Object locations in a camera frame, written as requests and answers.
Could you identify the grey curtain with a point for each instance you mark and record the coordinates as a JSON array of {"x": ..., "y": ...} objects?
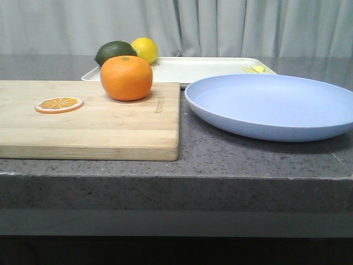
[{"x": 180, "y": 28}]

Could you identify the pale yellow utensil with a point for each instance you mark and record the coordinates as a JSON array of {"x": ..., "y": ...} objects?
[
  {"x": 249, "y": 70},
  {"x": 259, "y": 69}
]

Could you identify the yellow lemon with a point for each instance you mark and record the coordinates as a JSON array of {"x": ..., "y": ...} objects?
[{"x": 146, "y": 49}]

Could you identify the wooden cutting board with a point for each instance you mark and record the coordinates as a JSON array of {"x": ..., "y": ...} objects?
[{"x": 101, "y": 129}]

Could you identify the cream rectangular tray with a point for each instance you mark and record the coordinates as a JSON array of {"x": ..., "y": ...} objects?
[{"x": 186, "y": 70}]

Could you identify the orange slice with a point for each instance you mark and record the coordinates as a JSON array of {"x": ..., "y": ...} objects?
[{"x": 58, "y": 105}]

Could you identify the green lime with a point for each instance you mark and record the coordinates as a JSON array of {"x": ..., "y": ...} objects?
[{"x": 113, "y": 49}]

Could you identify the orange fruit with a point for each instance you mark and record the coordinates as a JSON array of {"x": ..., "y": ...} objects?
[{"x": 126, "y": 78}]

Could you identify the light blue plate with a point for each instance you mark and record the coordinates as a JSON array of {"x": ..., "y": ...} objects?
[{"x": 272, "y": 107}]

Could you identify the pale yellow utensil right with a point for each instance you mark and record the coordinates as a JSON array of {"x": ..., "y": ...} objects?
[{"x": 259, "y": 69}]

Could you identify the pale yellow utensil left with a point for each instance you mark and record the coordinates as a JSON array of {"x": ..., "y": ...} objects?
[{"x": 249, "y": 70}]

